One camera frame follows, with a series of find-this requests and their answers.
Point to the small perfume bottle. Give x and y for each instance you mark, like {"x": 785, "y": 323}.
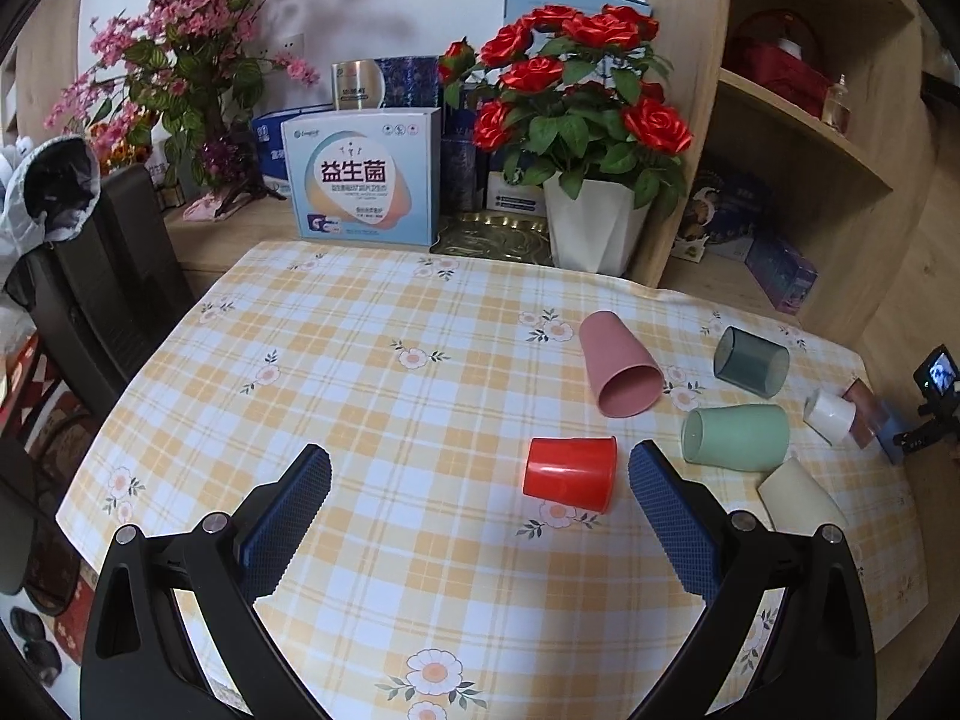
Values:
{"x": 836, "y": 111}

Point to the white jacket on chair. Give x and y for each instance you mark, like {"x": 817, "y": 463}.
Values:
{"x": 48, "y": 195}

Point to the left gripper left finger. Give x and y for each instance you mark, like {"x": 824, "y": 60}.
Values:
{"x": 275, "y": 517}

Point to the green plastic cup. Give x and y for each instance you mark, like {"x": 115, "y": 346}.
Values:
{"x": 751, "y": 438}

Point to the blue white carton left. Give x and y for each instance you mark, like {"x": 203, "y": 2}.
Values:
{"x": 269, "y": 144}

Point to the silver metal can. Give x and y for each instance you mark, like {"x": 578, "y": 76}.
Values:
{"x": 357, "y": 85}

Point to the white flower pot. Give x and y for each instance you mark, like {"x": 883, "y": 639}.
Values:
{"x": 596, "y": 233}

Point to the black chair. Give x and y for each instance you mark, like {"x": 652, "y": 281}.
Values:
{"x": 105, "y": 301}

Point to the red plastic cup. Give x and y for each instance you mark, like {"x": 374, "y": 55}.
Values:
{"x": 577, "y": 472}

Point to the small white cup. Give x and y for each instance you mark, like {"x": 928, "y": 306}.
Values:
{"x": 830, "y": 415}

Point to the dark blue patterned box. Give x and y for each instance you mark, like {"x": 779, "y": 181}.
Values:
{"x": 411, "y": 81}

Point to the probiotic box light blue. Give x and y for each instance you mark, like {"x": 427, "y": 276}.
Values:
{"x": 370, "y": 176}

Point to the wooden shelf unit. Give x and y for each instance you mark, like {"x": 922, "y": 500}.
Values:
{"x": 849, "y": 201}

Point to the beige plastic cup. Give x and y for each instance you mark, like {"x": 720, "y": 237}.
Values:
{"x": 795, "y": 501}

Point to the pink plastic cup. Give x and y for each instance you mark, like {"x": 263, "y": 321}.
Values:
{"x": 623, "y": 376}

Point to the dark teal transparent cup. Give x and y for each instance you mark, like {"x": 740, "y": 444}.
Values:
{"x": 755, "y": 364}

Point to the red rose bouquet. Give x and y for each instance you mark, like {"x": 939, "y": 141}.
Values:
{"x": 574, "y": 97}

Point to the pink blossom arrangement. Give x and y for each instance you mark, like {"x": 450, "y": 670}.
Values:
{"x": 184, "y": 65}

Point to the brown transparent cup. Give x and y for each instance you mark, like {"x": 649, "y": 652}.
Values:
{"x": 870, "y": 414}

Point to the red gift box on shelf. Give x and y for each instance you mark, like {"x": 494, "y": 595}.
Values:
{"x": 778, "y": 51}

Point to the gold decorative tray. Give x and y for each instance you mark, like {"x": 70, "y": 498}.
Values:
{"x": 492, "y": 235}

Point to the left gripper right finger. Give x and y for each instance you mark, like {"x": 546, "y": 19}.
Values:
{"x": 671, "y": 506}

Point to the yellow plaid floral tablecloth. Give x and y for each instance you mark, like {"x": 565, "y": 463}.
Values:
{"x": 431, "y": 586}

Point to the purple box on shelf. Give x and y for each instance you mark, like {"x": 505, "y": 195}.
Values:
{"x": 783, "y": 273}

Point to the biscuit box on shelf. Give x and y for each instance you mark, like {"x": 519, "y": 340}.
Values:
{"x": 712, "y": 216}

